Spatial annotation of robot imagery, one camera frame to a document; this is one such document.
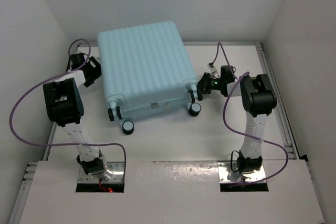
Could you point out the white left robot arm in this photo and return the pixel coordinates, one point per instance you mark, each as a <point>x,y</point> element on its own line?
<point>64,106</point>

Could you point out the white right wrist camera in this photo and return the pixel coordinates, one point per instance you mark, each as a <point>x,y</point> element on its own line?
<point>213,71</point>

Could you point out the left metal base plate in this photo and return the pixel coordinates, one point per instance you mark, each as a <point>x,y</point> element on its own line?
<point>113,175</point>

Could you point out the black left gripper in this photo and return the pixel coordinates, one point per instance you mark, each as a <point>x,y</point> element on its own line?
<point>97,70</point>

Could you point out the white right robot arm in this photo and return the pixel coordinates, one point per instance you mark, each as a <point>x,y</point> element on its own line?
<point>258,99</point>

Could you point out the metal base plate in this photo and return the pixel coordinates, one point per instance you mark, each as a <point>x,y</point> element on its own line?
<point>113,175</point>
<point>228,175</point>

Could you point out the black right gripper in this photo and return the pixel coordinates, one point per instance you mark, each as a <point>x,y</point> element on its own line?
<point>202,85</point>

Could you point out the light blue suitcase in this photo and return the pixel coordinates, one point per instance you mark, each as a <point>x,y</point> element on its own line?
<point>146,70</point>

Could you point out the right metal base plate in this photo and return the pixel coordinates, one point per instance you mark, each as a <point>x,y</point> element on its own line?
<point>228,175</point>

